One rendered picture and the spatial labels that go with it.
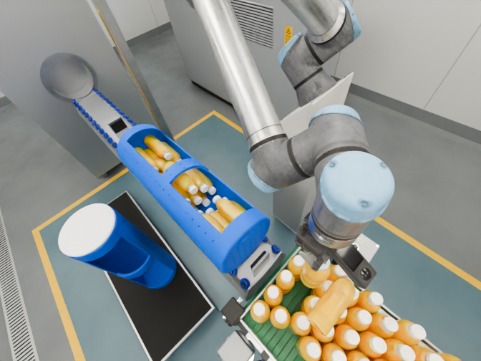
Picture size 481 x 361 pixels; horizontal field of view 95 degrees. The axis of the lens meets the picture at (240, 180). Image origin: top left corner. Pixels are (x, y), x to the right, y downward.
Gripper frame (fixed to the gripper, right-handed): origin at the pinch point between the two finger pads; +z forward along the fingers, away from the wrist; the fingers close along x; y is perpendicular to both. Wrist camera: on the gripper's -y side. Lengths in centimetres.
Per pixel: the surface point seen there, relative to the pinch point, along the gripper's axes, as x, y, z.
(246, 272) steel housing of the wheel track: 11.9, 21.7, 42.6
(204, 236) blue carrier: 16.1, 36.5, 16.4
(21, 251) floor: 147, 221, 135
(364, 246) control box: -24.1, -8.0, 25.4
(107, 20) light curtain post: -26, 165, -18
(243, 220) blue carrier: 2.8, 28.5, 12.2
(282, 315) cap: 15.0, -0.2, 24.3
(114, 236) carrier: 46, 79, 35
